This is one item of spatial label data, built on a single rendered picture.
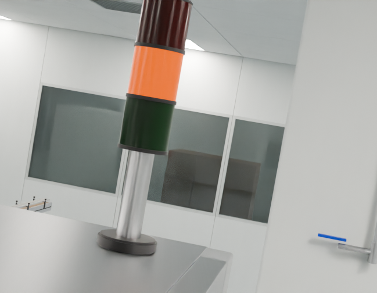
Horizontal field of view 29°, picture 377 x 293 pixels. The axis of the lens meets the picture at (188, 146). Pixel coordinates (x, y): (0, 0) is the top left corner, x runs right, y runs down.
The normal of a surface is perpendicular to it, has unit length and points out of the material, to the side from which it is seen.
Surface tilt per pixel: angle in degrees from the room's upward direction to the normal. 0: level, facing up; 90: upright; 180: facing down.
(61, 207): 90
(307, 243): 90
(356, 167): 90
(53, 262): 0
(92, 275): 0
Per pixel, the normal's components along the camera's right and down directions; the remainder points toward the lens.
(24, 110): -0.18, 0.02
